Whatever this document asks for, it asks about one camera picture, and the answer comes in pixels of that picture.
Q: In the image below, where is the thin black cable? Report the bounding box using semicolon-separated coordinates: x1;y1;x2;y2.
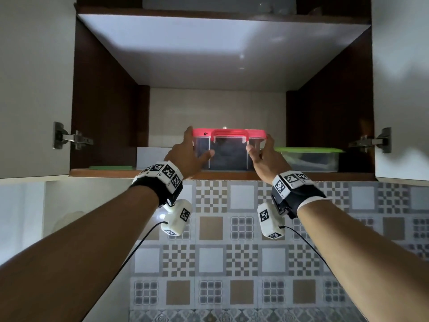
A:
114;220;165;279
279;225;332;266

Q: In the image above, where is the person's right hand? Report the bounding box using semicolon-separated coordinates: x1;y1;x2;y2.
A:
246;134;292;185

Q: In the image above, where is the clear container with green lid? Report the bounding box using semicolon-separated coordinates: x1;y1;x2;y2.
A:
274;147;346;173

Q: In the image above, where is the brown wooden wall cabinet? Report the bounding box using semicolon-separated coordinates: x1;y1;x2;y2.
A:
69;0;376;182

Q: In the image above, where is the clear container with pink lid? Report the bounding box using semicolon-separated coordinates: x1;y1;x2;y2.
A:
192;128;268;172

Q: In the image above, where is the person's right forearm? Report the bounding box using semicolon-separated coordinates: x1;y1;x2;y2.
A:
297;199;429;322

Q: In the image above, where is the metal cabinet hinge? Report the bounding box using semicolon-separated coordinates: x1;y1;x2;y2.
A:
348;127;392;154
53;121;95;151

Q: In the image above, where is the person's left hand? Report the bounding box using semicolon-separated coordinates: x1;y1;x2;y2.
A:
164;127;215;180

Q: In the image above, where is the flat green board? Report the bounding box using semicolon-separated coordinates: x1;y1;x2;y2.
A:
88;165;135;171

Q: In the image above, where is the white cabinet shelf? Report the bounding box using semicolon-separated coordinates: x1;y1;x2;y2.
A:
76;6;372;93

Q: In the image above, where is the white cabinet door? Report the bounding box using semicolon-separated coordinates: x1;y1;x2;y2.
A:
0;0;78;181
370;0;429;187

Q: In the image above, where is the person's left forearm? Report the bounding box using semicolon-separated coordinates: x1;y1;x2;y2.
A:
0;186;160;322

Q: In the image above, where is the black wrist strap with markers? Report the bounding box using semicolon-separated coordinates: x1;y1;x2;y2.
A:
130;160;184;207
270;170;326;220

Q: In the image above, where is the clear glassware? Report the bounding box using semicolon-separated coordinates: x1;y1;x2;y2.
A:
257;0;296;16

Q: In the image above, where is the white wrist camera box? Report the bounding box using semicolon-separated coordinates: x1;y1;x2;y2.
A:
160;199;193;237
257;202;286;240

